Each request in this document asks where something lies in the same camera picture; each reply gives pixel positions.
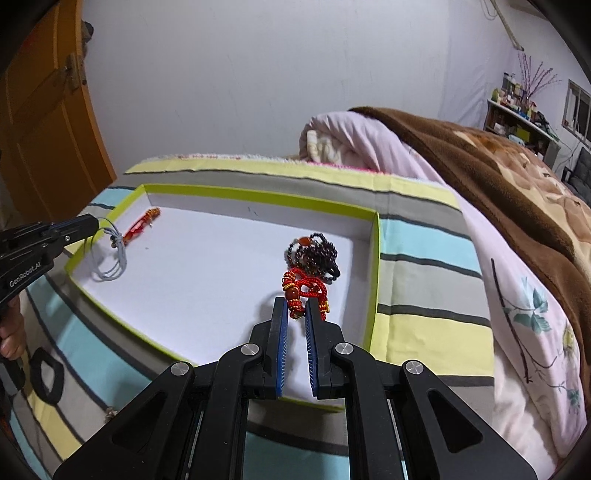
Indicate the red orange pendant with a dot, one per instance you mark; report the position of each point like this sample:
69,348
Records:
138,226

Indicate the white box with green rim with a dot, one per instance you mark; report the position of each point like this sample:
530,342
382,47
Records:
207,277

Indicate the purple flower branches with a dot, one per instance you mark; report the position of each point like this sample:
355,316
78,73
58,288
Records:
535,76

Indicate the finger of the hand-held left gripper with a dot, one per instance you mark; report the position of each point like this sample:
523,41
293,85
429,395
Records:
78,227

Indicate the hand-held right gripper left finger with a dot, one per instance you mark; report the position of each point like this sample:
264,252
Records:
282,355

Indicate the metal door hinge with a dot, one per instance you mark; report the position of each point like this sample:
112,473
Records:
74,71

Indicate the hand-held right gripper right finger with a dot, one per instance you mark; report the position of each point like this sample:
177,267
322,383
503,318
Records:
312,355

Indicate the pink floral quilt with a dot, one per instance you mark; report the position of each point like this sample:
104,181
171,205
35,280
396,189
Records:
517,350

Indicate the small metal charm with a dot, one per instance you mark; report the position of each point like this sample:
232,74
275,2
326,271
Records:
110,412

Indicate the white wall shelf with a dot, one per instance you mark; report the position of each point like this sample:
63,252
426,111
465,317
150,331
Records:
508,117

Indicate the window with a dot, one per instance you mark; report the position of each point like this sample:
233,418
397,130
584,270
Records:
577,110

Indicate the orange wooden door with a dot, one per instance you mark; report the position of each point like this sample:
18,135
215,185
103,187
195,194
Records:
46,138

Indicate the black chair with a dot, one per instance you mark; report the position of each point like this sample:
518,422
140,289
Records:
579,173

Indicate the brown fleece blanket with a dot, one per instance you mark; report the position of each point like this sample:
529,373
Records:
521,194

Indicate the row of shelf clutter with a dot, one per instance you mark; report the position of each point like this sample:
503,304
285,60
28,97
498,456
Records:
517,99

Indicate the person's left hand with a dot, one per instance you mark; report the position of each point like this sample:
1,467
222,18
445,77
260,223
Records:
9,332

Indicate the striped bed sheet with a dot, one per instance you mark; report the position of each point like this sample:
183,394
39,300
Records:
429,295

